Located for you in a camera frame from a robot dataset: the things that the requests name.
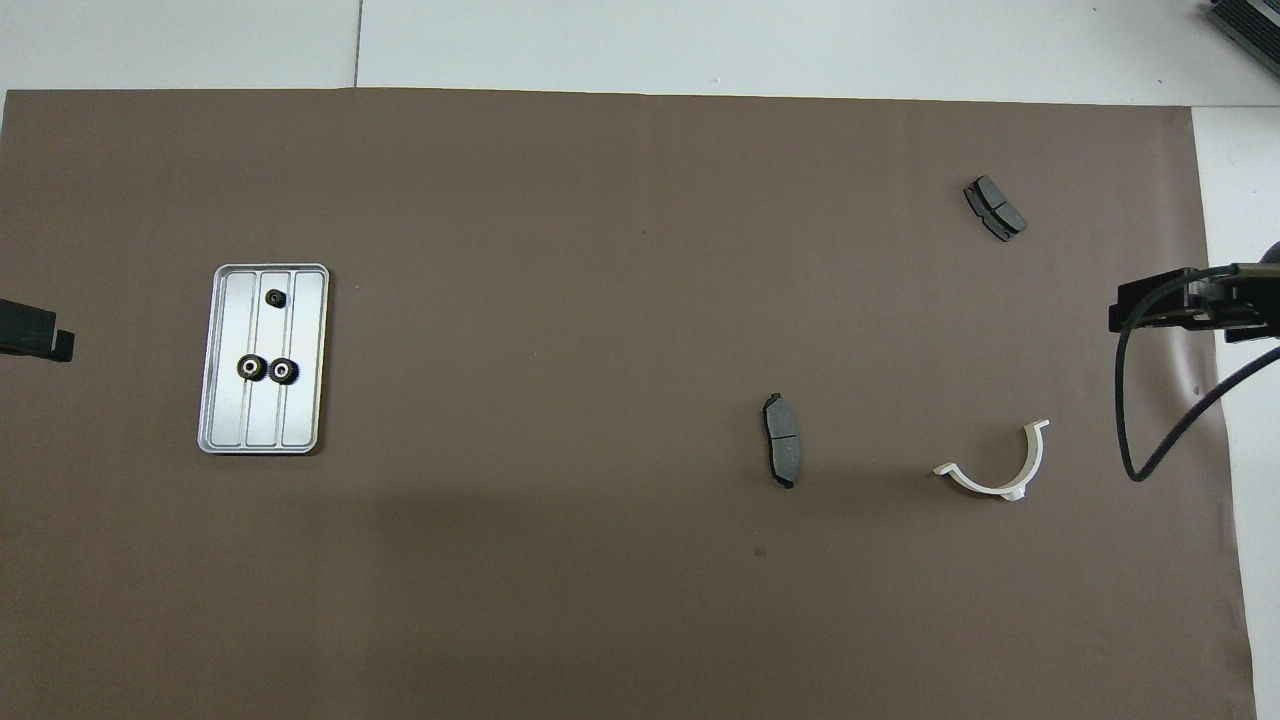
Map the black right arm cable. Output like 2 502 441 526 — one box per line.
1117 268 1280 483

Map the long grey brake pad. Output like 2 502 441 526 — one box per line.
762 392 804 490

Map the silver metal tray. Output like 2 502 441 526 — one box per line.
197 263 331 457

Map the white curved plastic bracket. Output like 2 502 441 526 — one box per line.
933 419 1051 502

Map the short dark grey brake pad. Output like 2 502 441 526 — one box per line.
963 175 1029 243

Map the brown paper table mat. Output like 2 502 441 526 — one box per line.
0 88 1259 720

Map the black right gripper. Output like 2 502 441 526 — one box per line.
1108 262 1280 346

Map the grey ribbed metal device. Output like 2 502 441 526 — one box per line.
1205 0 1280 66

